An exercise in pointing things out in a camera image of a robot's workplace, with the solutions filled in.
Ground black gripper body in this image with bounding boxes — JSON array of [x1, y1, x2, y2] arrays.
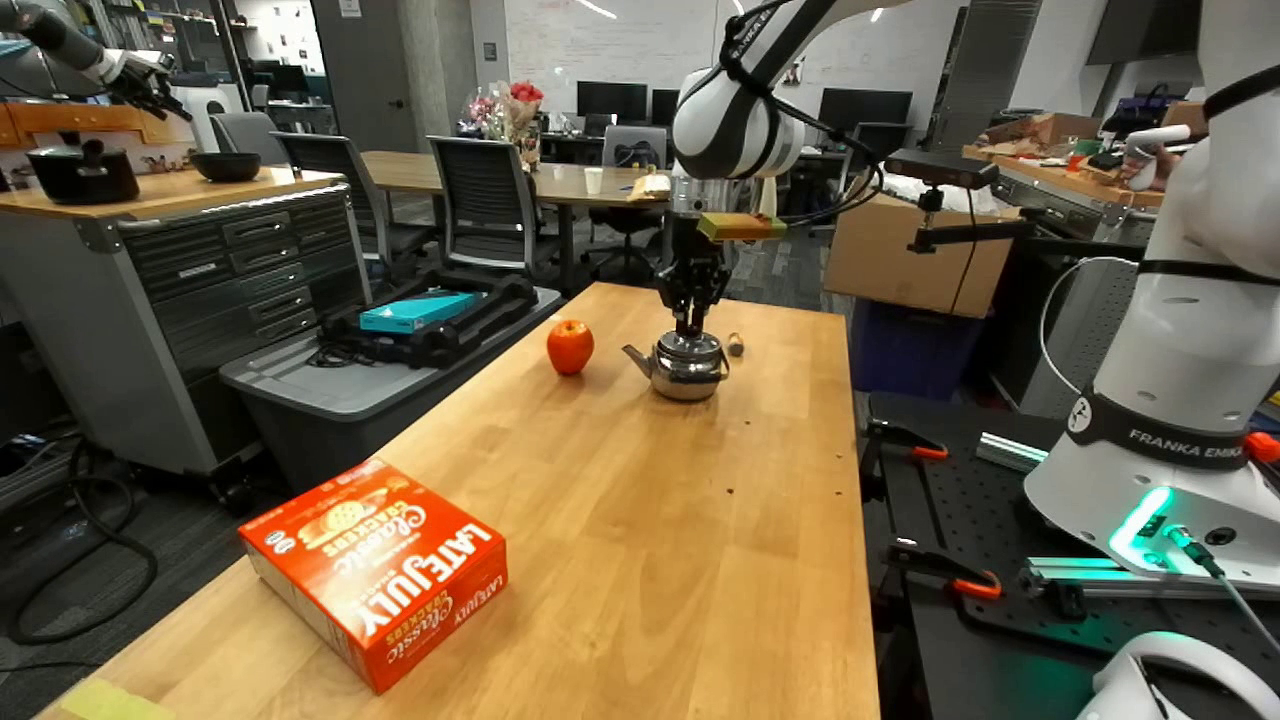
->
[[659, 213, 738, 280]]

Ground aluminium rail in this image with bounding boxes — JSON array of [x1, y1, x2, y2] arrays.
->
[[971, 428, 1056, 475], [1019, 552, 1280, 608]]

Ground black bag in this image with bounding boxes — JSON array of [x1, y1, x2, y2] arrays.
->
[[321, 270, 541, 373]]

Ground grey storage bin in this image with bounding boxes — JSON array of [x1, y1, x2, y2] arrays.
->
[[216, 271, 569, 489]]

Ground long wooden desk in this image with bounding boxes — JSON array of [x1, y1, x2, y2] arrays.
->
[[356, 148, 674, 218]]

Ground white curved plastic object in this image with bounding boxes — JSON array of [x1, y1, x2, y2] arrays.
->
[[1078, 629, 1280, 720]]

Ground orange cracker box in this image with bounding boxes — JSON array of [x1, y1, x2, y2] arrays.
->
[[236, 457, 513, 695]]

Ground stainless steel kettle lid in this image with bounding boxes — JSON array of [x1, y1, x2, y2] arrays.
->
[[658, 320, 730, 356]]

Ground grey mesh office chair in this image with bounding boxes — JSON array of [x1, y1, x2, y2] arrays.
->
[[427, 134, 543, 276], [272, 128, 391, 271]]

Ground grey drawer cabinet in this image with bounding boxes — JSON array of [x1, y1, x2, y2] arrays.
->
[[0, 163, 376, 475]]

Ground teal case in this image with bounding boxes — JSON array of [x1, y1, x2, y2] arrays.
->
[[356, 287, 483, 340]]

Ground yellow green sponge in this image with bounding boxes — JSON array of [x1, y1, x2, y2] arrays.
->
[[51, 677, 176, 720]]

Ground red apple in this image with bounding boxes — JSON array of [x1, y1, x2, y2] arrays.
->
[[541, 316, 600, 381]]

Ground orange-handled black clamp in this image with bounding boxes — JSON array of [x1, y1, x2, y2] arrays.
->
[[859, 416, 955, 471], [888, 535, 1008, 608]]

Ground blue bin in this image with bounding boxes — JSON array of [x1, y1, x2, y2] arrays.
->
[[854, 295, 992, 401]]

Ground black bowl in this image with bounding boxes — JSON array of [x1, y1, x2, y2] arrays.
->
[[189, 148, 268, 189]]

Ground cluttered wooden workbench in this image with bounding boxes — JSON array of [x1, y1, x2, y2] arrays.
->
[[976, 112, 1169, 223]]

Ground orange wooden shelf board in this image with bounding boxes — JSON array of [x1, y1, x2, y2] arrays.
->
[[0, 95, 196, 156]]

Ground red flower bouquet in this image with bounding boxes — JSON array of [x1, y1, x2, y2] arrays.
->
[[463, 77, 551, 144]]

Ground black stereo camera on mount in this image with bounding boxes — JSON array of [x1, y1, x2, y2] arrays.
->
[[886, 148, 1032, 262]]

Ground tan wooden crate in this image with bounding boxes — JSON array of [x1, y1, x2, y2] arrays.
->
[[823, 191, 1023, 325]]

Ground black computer monitor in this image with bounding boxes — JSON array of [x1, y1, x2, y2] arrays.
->
[[573, 77, 652, 128], [813, 86, 917, 135]]

